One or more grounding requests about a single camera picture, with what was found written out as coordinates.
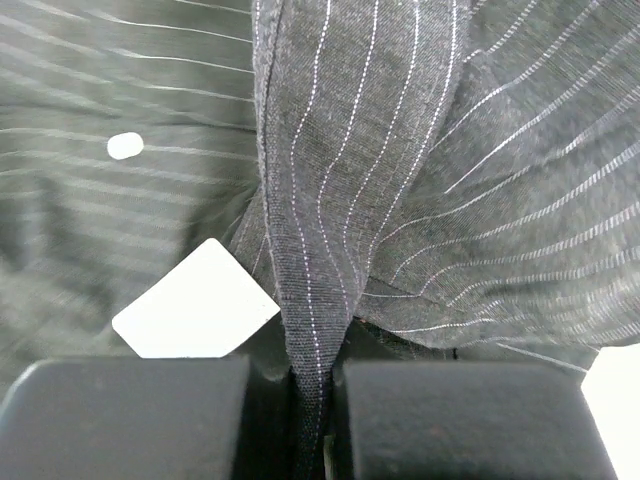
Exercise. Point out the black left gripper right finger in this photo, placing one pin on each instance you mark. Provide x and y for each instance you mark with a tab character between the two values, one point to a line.
465	420

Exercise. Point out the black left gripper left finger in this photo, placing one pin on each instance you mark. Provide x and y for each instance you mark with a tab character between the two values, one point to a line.
124	419

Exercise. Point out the black pinstriped shirt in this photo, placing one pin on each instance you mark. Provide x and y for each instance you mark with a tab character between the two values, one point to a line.
460	174

